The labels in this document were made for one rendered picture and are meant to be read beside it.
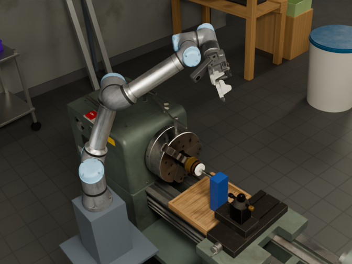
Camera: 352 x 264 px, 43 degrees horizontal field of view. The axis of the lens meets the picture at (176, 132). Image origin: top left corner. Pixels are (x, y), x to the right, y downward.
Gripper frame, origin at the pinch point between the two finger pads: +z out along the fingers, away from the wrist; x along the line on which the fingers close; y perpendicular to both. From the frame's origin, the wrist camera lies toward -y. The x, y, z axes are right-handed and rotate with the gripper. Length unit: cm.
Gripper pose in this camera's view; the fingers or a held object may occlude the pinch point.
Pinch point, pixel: (218, 94)
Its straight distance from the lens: 186.7
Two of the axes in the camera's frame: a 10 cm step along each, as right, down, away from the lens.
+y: 9.2, -3.2, -2.3
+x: 3.4, 3.8, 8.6
